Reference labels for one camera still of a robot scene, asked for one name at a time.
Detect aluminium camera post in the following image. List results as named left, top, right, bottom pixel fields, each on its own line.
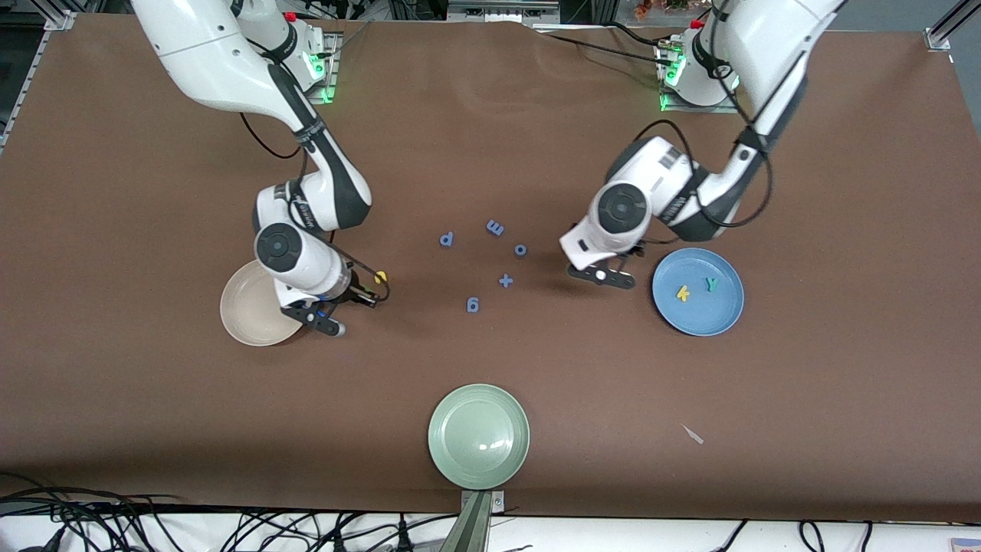
left=438, top=489, right=507, bottom=552

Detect grey metal frame box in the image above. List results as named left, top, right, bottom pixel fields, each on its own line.
left=447, top=0, right=562, bottom=24

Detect aluminium table frame rail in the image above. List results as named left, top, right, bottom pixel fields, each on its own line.
left=0, top=9, right=77, bottom=150
left=924, top=0, right=981, bottom=53

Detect beige round plate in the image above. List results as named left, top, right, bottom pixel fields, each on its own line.
left=220, top=259, right=307, bottom=347

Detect blue round plate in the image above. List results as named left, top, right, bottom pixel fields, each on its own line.
left=651, top=247, right=745, bottom=337

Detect brown table cover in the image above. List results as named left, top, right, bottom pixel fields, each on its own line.
left=0, top=11, right=981, bottom=526

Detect black cable tangle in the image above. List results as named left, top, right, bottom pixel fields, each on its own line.
left=222, top=508, right=461, bottom=552
left=0, top=471, right=185, bottom=552

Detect long black right arm cable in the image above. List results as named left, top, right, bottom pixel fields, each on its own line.
left=240, top=113, right=303, bottom=160

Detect green round plate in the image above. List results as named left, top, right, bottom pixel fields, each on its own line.
left=428, top=383, right=531, bottom=491

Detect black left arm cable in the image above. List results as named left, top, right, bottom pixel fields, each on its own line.
left=628, top=0, right=775, bottom=246

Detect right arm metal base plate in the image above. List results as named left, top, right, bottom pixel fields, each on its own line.
left=303, top=31, right=343, bottom=105

